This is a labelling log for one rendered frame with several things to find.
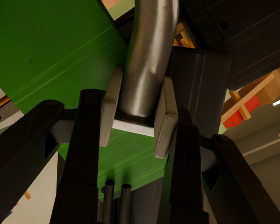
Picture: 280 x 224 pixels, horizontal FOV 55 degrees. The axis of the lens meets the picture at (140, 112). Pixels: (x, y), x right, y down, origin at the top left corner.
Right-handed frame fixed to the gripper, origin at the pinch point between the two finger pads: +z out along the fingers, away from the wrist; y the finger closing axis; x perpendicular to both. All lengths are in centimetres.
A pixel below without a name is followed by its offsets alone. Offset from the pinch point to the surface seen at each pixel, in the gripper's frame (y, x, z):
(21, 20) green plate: -10.1, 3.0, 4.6
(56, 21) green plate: -7.4, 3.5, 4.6
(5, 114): -17.2, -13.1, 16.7
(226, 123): 132, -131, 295
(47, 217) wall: -137, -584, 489
